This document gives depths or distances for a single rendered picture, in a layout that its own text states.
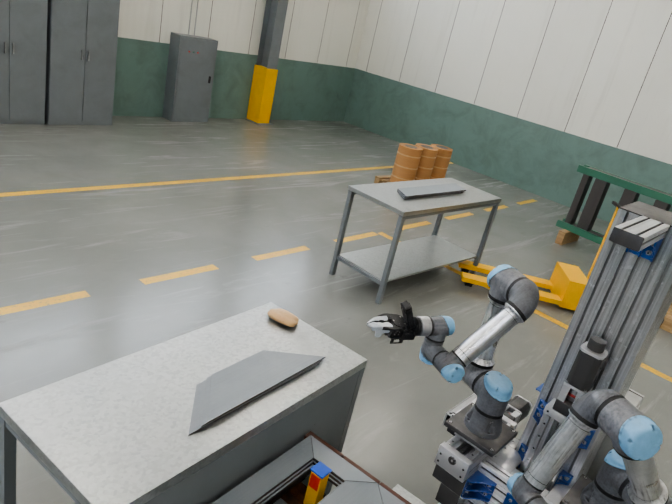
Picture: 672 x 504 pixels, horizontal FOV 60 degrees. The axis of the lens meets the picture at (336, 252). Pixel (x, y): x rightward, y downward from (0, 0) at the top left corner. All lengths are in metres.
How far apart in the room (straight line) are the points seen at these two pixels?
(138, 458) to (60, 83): 8.14
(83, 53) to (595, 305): 8.56
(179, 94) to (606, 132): 7.73
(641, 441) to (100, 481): 1.54
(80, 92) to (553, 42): 8.35
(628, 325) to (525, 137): 10.12
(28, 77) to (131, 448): 7.93
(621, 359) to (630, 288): 0.26
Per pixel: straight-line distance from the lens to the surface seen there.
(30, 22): 9.43
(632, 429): 1.86
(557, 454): 2.01
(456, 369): 2.16
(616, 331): 2.31
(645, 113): 11.58
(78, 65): 9.78
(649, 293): 2.25
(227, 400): 2.20
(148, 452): 2.01
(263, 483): 2.24
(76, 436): 2.07
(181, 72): 11.02
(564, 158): 11.97
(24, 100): 9.58
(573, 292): 6.76
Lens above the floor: 2.43
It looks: 22 degrees down
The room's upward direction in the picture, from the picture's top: 13 degrees clockwise
